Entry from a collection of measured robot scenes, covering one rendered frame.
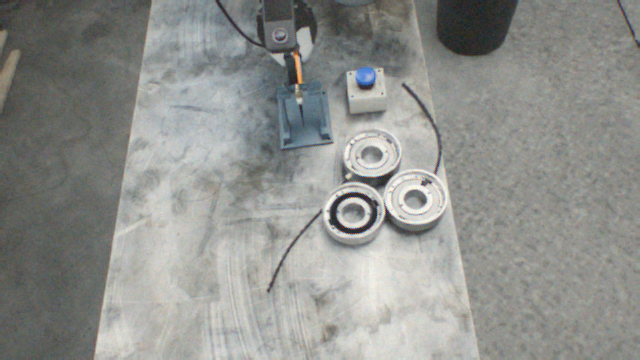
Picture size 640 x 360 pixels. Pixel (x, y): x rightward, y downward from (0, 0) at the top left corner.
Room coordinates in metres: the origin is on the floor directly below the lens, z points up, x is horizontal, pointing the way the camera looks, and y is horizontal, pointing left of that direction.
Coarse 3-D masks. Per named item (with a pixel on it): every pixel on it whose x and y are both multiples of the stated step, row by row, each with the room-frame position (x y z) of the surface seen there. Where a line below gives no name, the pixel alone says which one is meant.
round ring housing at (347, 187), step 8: (344, 184) 0.49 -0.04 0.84; (352, 184) 0.49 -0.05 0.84; (360, 184) 0.49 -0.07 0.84; (336, 192) 0.49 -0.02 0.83; (344, 192) 0.49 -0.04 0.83; (368, 192) 0.48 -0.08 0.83; (376, 192) 0.47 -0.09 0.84; (328, 200) 0.48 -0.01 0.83; (344, 200) 0.47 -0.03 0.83; (352, 200) 0.47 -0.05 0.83; (360, 200) 0.46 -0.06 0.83; (328, 208) 0.46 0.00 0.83; (344, 208) 0.46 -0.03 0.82; (352, 208) 0.46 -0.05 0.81; (360, 208) 0.46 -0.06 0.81; (368, 208) 0.45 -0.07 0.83; (328, 216) 0.45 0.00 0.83; (368, 216) 0.43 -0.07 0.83; (328, 224) 0.43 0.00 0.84; (344, 224) 0.43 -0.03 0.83; (352, 224) 0.42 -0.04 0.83; (360, 224) 0.42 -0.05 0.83; (376, 224) 0.41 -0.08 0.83; (328, 232) 0.42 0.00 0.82; (336, 232) 0.41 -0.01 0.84; (368, 232) 0.40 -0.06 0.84; (376, 232) 0.40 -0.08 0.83; (344, 240) 0.40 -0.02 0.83; (352, 240) 0.39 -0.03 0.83; (360, 240) 0.39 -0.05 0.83; (368, 240) 0.39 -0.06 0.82
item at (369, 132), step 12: (360, 132) 0.60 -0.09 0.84; (372, 132) 0.60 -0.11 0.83; (384, 132) 0.59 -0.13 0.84; (348, 144) 0.58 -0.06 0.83; (372, 144) 0.57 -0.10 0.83; (396, 144) 0.56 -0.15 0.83; (348, 156) 0.56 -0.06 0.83; (360, 156) 0.55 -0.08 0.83; (384, 156) 0.54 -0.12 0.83; (396, 156) 0.54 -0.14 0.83; (348, 168) 0.53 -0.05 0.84; (372, 168) 0.52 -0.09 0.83; (396, 168) 0.51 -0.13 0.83; (360, 180) 0.51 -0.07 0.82; (372, 180) 0.50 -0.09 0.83; (384, 180) 0.50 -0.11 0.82
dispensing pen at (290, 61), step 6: (288, 54) 0.70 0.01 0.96; (288, 60) 0.67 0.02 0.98; (294, 60) 0.67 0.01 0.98; (288, 66) 0.67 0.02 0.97; (294, 66) 0.67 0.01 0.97; (288, 72) 0.66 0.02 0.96; (294, 72) 0.66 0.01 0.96; (288, 78) 0.66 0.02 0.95; (294, 78) 0.65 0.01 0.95; (288, 84) 0.65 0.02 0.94; (294, 84) 0.65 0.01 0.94; (300, 84) 0.66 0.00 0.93; (294, 90) 0.66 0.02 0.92; (300, 90) 0.65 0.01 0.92; (300, 96) 0.65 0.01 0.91; (300, 102) 0.64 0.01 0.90; (300, 108) 0.64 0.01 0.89
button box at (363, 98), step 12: (348, 72) 0.74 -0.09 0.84; (348, 84) 0.71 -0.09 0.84; (360, 84) 0.70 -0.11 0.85; (372, 84) 0.69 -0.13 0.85; (360, 96) 0.68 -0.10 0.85; (372, 96) 0.67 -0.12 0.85; (384, 96) 0.66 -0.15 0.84; (360, 108) 0.67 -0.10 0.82; (372, 108) 0.67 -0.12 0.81; (384, 108) 0.66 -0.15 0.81
